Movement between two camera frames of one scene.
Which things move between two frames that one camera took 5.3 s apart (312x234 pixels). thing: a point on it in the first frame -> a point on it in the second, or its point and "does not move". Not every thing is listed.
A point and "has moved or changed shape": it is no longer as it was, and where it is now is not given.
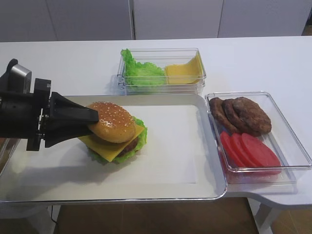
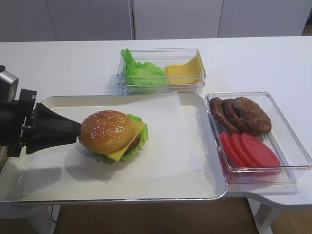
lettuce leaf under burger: (142, 141) does not move
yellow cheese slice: (108, 150) -> (137, 126)
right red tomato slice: (263, 154) does not move
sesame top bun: (115, 125) has moved or changed shape
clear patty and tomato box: (256, 145) does not move
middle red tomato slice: (245, 159) does not move
